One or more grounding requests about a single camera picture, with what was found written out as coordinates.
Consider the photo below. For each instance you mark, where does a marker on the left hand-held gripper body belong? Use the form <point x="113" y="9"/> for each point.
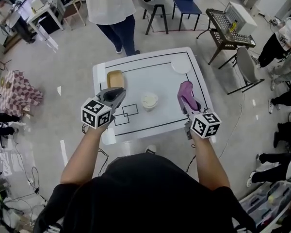
<point x="95" y="113"/>

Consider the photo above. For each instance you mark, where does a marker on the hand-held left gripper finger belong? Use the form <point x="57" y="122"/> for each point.
<point x="114" y="93"/>
<point x="120" y="104"/>

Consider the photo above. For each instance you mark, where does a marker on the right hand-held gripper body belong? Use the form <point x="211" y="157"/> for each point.
<point x="206" y="125"/>

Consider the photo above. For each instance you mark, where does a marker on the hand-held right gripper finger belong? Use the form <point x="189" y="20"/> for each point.
<point x="182" y="105"/>

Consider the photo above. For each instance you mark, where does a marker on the purple cloth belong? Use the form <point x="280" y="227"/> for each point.
<point x="188" y="93"/>

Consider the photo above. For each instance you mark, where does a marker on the white paper cup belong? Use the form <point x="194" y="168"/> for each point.
<point x="149" y="101"/>

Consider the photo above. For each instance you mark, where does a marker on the person's left forearm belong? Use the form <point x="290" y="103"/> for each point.
<point x="82" y="159"/>

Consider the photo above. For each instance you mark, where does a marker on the person's right forearm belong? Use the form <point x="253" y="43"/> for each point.
<point x="208" y="164"/>

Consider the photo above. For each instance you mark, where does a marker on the red white checkered cloth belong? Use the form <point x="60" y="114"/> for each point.
<point x="19" y="93"/>

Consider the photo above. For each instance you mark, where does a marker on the yellow rectangular tray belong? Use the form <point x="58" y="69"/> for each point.
<point x="116" y="79"/>

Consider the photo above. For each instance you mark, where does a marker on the white round lid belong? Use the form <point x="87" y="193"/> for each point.
<point x="181" y="66"/>

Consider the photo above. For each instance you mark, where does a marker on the person's shoe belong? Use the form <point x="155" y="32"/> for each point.
<point x="150" y="149"/>

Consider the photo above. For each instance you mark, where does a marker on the grey chair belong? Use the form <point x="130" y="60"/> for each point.
<point x="246" y="65"/>
<point x="157" y="6"/>

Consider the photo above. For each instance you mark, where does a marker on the black perforated metal table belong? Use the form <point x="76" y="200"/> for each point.
<point x="223" y="33"/>

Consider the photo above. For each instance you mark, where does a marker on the wooden chair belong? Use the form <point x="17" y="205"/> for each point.
<point x="72" y="11"/>

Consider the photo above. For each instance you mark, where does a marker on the yellow green bottle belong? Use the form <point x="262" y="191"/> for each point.
<point x="232" y="27"/>

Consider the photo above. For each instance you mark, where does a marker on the person's black shirt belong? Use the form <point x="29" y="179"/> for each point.
<point x="145" y="198"/>

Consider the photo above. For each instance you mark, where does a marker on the storage rack with bins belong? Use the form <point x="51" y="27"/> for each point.
<point x="269" y="207"/>

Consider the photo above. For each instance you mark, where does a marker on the blue chair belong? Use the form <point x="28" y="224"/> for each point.
<point x="185" y="1"/>

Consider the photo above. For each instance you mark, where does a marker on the white box appliance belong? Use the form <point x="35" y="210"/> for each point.
<point x="242" y="17"/>

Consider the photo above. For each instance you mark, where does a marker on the white desk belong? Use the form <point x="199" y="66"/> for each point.
<point x="41" y="13"/>

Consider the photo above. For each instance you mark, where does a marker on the white microwave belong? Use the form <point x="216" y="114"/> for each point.
<point x="40" y="0"/>

